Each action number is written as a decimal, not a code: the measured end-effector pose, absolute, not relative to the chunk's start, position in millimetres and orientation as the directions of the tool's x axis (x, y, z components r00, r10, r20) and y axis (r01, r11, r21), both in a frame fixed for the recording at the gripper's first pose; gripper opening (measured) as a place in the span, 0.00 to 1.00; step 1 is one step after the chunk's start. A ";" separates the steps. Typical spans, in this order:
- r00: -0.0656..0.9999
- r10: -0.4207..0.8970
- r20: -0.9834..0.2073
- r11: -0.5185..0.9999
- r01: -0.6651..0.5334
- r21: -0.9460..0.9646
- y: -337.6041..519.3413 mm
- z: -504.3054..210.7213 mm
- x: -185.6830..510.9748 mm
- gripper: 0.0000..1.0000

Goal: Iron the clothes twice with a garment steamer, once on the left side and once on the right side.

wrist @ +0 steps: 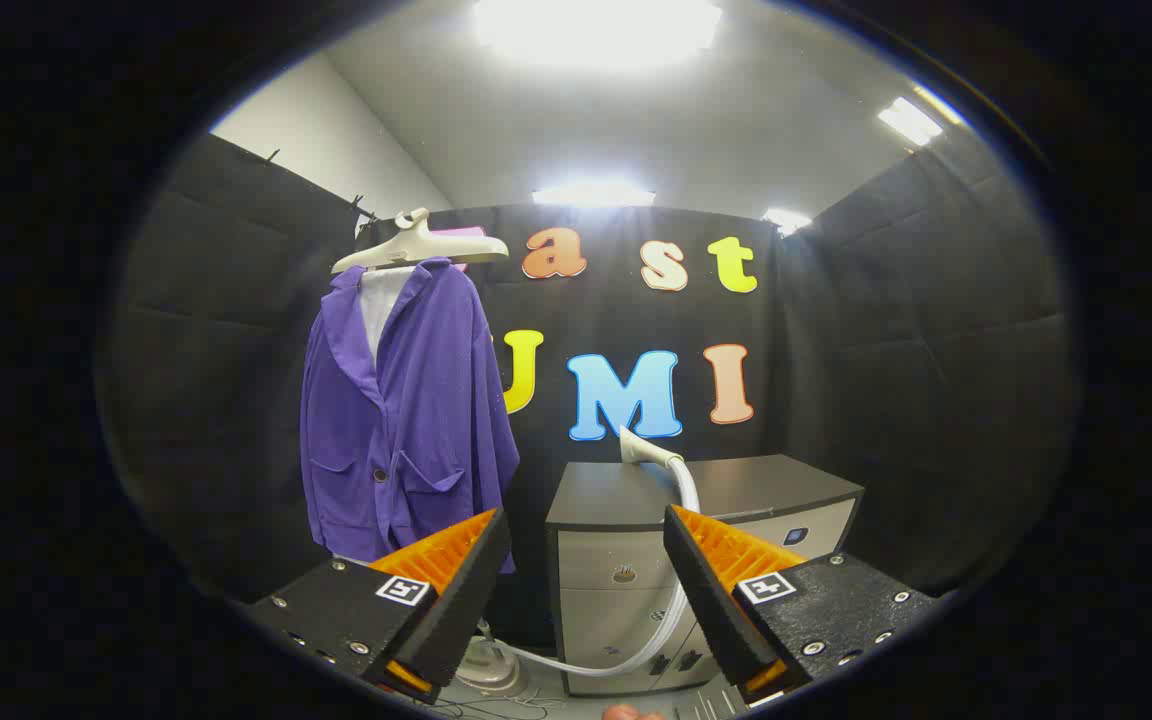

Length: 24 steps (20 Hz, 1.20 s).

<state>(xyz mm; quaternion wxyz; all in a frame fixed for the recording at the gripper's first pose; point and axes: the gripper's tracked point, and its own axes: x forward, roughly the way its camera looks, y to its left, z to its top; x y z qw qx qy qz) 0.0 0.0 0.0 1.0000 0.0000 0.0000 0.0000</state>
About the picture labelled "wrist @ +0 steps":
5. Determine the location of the white steamer base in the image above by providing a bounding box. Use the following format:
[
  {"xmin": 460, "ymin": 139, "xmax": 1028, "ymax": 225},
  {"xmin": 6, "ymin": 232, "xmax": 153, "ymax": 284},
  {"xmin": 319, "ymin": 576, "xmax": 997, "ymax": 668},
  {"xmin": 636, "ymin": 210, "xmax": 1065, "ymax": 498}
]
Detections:
[{"xmin": 456, "ymin": 635, "xmax": 527, "ymax": 696}]

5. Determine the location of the white garment steamer head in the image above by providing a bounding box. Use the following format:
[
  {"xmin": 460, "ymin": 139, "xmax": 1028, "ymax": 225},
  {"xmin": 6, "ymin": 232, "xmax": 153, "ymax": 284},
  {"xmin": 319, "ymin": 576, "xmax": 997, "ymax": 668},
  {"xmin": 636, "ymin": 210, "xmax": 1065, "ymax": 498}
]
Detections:
[{"xmin": 619, "ymin": 427, "xmax": 685, "ymax": 469}]

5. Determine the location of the white plastic clothes hanger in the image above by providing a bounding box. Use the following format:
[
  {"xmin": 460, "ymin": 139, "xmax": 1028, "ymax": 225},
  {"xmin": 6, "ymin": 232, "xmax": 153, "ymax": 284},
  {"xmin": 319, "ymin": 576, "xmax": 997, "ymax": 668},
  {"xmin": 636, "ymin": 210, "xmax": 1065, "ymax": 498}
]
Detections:
[{"xmin": 331, "ymin": 207, "xmax": 510, "ymax": 276}]

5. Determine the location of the white undershirt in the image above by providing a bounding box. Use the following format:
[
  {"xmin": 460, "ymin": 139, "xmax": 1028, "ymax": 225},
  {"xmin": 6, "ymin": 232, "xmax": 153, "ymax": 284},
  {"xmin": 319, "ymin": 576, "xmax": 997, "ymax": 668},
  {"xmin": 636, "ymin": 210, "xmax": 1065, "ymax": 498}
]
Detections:
[{"xmin": 358, "ymin": 265, "xmax": 415, "ymax": 366}]

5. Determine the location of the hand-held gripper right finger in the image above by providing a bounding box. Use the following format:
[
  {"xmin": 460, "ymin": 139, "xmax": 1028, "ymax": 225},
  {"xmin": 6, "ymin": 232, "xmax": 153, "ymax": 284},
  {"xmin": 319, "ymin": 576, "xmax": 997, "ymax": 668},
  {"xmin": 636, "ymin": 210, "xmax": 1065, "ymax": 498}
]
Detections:
[{"xmin": 663, "ymin": 505, "xmax": 940, "ymax": 706}]

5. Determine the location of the large ceiling light panel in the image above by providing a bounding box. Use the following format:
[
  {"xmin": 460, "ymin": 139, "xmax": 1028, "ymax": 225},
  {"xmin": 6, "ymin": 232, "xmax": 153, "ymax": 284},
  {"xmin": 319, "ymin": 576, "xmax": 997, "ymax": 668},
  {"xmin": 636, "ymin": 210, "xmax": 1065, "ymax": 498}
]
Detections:
[{"xmin": 473, "ymin": 0, "xmax": 724, "ymax": 63}]

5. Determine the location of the white steamer hose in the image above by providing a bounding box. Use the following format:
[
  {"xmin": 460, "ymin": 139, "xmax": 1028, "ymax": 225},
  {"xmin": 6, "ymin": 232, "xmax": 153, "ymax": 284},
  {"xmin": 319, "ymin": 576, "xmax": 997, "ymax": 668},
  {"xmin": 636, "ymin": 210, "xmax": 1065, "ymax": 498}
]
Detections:
[{"xmin": 481, "ymin": 455, "xmax": 702, "ymax": 679}]

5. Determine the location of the purple corduroy jacket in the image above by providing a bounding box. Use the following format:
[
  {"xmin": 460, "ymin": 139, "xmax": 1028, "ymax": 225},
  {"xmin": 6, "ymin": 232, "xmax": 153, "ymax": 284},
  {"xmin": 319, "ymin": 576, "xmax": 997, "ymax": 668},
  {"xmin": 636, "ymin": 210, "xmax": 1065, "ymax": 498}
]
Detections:
[{"xmin": 299, "ymin": 258, "xmax": 522, "ymax": 574}]

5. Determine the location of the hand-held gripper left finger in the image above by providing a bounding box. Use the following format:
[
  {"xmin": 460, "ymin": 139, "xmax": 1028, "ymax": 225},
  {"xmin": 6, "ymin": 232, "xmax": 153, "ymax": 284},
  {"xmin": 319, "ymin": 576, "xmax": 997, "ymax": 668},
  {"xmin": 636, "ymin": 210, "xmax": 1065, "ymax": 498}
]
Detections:
[{"xmin": 246, "ymin": 507, "xmax": 514, "ymax": 704}]

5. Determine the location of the grey drawer cabinet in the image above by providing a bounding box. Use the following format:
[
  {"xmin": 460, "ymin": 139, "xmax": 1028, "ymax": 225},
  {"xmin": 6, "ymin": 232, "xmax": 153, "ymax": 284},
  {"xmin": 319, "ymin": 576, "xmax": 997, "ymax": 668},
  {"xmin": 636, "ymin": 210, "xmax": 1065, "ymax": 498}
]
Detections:
[{"xmin": 544, "ymin": 453, "xmax": 865, "ymax": 698}]

